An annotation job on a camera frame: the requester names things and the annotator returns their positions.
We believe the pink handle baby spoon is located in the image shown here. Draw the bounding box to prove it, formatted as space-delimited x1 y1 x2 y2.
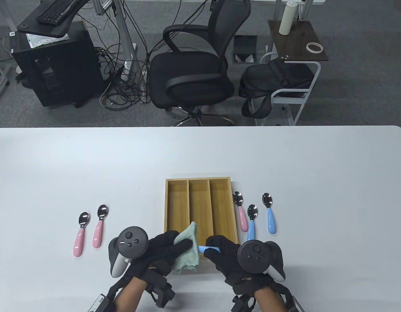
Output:
92 204 109 249
73 212 90 257
232 191 249 232

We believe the person's right forearm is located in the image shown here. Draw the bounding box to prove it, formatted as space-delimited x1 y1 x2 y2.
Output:
254 286 285 312

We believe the bamboo cutlery tray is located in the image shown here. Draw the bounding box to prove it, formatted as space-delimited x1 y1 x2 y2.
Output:
164 177 239 275

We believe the person's right hand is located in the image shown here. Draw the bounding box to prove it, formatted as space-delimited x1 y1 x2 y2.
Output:
204 236 272 291

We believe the brown side table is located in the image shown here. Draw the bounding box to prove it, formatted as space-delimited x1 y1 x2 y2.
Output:
255 20 329 126

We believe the person's left forearm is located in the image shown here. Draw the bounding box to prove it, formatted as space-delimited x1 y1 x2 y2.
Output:
114 278 147 312

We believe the black mesh office chair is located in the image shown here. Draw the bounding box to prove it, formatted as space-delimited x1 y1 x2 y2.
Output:
148 0 252 126

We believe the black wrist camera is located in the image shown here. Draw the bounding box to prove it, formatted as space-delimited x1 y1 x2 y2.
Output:
231 294 256 312
148 267 176 308

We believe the white cylinder bottle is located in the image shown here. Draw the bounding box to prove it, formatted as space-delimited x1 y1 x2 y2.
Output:
278 1 298 35

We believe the black floor box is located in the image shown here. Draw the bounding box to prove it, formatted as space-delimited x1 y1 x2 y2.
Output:
232 35 258 64

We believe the black cable bundle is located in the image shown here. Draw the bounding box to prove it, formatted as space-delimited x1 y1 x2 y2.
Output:
80 0 220 112

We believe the aluminium profile piece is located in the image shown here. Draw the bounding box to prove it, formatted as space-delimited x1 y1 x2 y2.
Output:
91 0 116 15

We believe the person's left hand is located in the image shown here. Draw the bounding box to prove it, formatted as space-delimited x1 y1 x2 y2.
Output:
124 230 194 277

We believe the green fish scale cleaning cloth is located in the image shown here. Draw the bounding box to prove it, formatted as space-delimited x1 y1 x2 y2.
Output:
173 222 201 275

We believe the black keyboard shelf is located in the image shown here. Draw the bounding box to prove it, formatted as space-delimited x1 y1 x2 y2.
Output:
17 0 92 38

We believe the silver foil bag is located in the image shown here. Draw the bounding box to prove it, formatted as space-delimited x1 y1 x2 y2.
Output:
26 32 70 49

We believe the black keyboard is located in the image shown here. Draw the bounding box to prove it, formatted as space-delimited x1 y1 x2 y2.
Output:
36 0 80 25

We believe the black grey hand controller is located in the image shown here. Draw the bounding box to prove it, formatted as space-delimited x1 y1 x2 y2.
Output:
238 240 286 281
108 226 150 278

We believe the white metal frame leg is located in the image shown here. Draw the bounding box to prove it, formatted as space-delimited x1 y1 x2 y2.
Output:
0 54 10 108

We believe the black backpack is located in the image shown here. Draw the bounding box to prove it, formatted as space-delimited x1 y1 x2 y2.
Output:
238 59 315 118

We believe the black cabinet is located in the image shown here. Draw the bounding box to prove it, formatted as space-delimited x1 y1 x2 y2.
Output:
11 21 105 108

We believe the aluminium desk leg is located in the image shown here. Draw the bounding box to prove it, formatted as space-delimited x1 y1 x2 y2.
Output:
111 0 139 82

